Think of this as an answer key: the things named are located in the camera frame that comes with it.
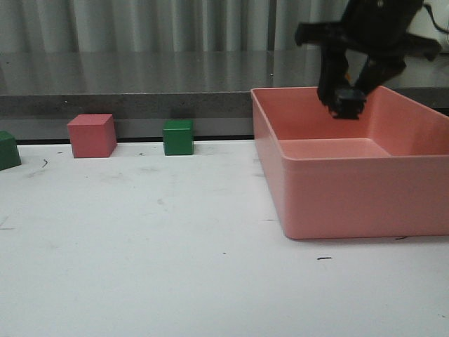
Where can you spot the green cube centre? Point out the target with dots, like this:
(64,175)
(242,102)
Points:
(178,137)

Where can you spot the pink wooden cube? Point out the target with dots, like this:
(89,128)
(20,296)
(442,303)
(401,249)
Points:
(92,135)

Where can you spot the yellow push button switch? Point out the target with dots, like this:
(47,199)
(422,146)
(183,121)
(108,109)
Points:
(348,103)

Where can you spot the green cube far left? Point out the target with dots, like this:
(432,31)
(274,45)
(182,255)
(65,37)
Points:
(9,154)

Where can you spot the grey stone counter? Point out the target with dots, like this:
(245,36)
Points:
(42,92)

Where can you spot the green cube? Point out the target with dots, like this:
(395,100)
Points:
(9,154)
(178,137)

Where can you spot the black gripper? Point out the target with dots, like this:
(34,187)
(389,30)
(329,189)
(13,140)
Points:
(378,29)

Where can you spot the pink plastic bin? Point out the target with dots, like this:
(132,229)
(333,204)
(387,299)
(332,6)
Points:
(382,175)

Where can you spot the white appliance on counter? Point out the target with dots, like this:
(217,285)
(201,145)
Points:
(422,24)

